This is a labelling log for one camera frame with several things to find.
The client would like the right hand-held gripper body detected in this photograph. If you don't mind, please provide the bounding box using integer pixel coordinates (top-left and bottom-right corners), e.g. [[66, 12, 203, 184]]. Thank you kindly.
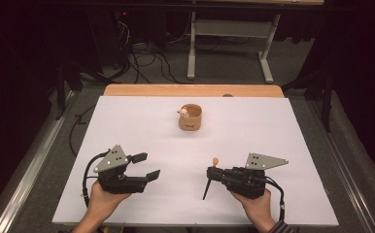
[[222, 152, 290, 200]]

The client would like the black floor cable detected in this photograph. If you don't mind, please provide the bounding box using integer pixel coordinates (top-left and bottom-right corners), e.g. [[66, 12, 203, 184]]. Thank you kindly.
[[68, 103, 98, 158]]

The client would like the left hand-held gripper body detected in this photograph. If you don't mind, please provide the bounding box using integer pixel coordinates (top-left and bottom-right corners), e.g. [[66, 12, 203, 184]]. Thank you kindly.
[[92, 144, 150, 195]]

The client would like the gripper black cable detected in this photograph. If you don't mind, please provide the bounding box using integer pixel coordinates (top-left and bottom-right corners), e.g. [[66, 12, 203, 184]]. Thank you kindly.
[[81, 150, 112, 208], [263, 176, 288, 223]]

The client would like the white metal desk frame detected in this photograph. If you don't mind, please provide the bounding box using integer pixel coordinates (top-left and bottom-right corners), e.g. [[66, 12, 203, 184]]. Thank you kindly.
[[187, 11, 283, 84]]

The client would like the black stand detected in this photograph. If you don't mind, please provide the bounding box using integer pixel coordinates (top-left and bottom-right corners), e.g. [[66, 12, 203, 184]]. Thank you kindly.
[[282, 69, 335, 133], [52, 59, 84, 121]]

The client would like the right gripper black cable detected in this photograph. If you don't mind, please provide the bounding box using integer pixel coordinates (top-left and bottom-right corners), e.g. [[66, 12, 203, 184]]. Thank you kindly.
[[263, 176, 288, 223]]

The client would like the person's right hand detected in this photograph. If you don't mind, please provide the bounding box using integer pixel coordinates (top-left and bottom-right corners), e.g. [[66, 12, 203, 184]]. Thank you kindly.
[[230, 187, 276, 229]]

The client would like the dark-handled paintbrush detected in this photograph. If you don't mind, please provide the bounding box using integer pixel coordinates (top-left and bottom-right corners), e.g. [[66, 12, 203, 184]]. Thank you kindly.
[[202, 156, 221, 201]]

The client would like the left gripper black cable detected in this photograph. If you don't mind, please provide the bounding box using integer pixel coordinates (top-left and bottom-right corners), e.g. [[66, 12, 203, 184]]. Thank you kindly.
[[81, 150, 112, 208]]

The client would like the wooden table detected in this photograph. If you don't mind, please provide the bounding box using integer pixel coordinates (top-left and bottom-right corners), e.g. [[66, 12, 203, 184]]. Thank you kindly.
[[102, 83, 286, 98]]

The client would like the metal floor rail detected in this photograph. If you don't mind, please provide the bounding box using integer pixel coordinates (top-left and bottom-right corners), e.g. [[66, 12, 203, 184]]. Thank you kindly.
[[0, 91, 77, 233], [306, 98, 375, 233]]

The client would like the bundle of floor cables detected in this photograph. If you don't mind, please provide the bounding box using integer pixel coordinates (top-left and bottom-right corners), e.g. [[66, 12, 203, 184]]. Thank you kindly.
[[109, 18, 191, 85]]

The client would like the dark computer tower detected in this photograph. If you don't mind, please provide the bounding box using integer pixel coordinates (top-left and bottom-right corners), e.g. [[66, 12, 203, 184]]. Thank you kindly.
[[86, 8, 130, 74]]

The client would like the person's left hand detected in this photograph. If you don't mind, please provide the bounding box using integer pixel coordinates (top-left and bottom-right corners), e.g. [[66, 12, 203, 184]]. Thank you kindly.
[[85, 180, 133, 225]]

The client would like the white table cover board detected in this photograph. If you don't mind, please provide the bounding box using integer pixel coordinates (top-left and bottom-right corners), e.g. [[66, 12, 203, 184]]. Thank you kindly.
[[51, 95, 340, 228]]

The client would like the tan pen holder with bear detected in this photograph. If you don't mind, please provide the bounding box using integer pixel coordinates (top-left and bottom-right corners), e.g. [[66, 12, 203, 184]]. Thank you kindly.
[[176, 103, 204, 132]]

